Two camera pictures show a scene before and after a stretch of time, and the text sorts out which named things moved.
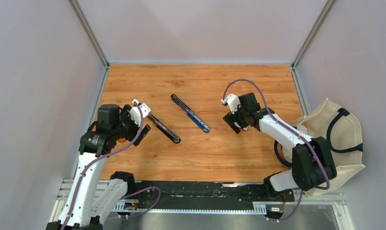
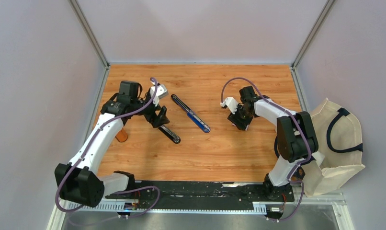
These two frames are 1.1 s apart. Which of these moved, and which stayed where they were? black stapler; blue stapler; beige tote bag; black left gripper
Moved: black left gripper
Stayed: black stapler; blue stapler; beige tote bag
